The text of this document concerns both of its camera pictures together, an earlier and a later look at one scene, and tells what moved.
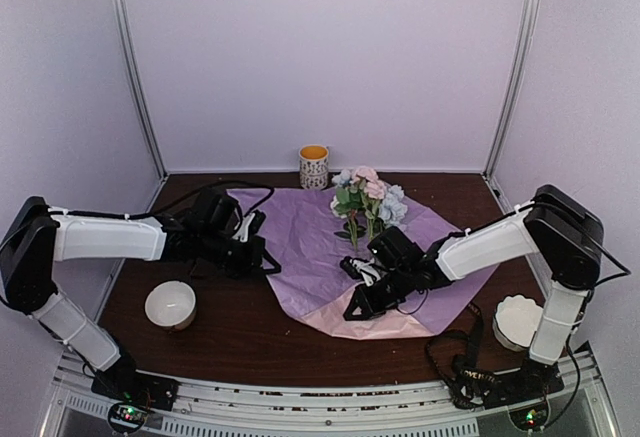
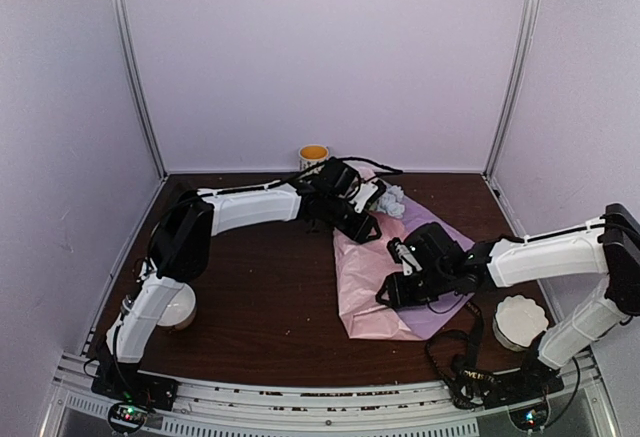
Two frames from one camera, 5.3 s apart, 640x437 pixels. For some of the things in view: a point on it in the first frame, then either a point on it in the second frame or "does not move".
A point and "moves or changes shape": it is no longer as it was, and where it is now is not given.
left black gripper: x=250 y=267 to x=359 y=232
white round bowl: x=171 y=304 does not move
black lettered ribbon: x=467 y=373 does not move
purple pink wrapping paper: x=302 y=243 moves or changes shape
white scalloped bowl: x=516 y=320 does not move
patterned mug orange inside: x=313 y=167 does not move
